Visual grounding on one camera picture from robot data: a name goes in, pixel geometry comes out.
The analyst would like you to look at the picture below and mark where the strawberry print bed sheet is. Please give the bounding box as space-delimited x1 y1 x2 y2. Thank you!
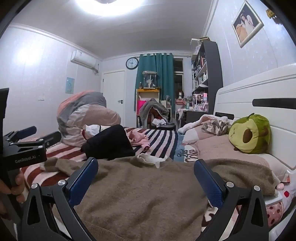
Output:
264 184 292 226

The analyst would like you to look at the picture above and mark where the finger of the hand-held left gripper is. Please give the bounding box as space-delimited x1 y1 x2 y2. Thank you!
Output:
4 126 38 143
11 131 62 149

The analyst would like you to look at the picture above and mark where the white bed headboard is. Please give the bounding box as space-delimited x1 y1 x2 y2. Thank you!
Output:
213 62 296 172

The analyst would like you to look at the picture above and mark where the blue wall poster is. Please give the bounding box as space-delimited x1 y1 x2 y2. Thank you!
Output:
65 77 75 94

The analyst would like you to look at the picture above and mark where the white fleece cloth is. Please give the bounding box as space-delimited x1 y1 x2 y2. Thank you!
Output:
178 115 229 134

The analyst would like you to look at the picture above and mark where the teal curtain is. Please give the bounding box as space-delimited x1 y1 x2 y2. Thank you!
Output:
135 53 174 117

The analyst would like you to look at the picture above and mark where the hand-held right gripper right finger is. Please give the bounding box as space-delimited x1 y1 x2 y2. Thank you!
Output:
194 159 270 241

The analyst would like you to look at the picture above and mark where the black garment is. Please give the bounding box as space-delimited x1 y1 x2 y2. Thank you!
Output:
80 124 136 160

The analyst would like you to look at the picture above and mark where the cluttered desk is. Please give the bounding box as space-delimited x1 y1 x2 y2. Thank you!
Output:
177 107 215 129

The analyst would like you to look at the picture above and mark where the grey clothes pile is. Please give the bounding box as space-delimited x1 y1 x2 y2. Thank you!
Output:
139 98 170 127

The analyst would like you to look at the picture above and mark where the white door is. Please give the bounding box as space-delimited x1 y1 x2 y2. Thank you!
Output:
102 71 126 127

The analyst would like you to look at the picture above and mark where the small pink pillow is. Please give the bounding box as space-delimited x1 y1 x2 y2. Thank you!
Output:
182 125 229 144

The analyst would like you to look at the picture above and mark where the brown knit sweater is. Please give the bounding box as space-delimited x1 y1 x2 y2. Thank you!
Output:
39 153 281 241

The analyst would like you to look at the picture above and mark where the green avocado plush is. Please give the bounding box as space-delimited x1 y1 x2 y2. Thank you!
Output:
228 113 271 154

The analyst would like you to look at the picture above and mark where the glass display case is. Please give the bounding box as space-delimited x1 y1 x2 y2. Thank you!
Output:
142 71 158 90

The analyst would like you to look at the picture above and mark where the yellow shelf unit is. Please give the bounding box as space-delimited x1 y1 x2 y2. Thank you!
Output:
135 88 161 127

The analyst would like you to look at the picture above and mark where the rolled pink grey duvet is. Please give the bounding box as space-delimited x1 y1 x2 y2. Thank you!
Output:
57 90 122 147

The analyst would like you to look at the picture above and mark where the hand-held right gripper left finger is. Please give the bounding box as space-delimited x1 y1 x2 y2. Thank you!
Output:
16 157 99 241

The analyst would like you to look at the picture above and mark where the pink garment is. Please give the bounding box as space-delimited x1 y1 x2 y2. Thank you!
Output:
126 128 150 152

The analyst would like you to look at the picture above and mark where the round wall clock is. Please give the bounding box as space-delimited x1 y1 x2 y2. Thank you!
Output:
125 57 139 70

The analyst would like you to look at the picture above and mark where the person's left hand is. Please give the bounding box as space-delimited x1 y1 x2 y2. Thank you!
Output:
0 170 26 215

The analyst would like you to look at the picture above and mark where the striped blanket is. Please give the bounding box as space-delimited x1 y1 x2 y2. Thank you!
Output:
21 127 199 194

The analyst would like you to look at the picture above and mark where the ceiling light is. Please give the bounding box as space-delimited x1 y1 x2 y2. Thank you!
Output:
74 0 148 17

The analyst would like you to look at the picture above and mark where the grey patterned cloth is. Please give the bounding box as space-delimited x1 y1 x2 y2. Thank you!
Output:
201 118 232 136

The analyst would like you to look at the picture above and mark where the white garment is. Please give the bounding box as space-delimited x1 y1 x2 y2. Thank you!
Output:
82 124 116 139

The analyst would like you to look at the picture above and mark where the dark bookshelf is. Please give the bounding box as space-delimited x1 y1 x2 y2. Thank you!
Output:
191 38 223 115

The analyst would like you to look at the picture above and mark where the white air conditioner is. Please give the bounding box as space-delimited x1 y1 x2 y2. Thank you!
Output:
70 50 99 74

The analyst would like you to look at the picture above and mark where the large pink pillow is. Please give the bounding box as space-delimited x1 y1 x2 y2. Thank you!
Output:
192 134 289 182

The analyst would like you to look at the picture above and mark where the framed wall picture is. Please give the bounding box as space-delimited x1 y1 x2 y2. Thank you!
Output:
232 1 264 48

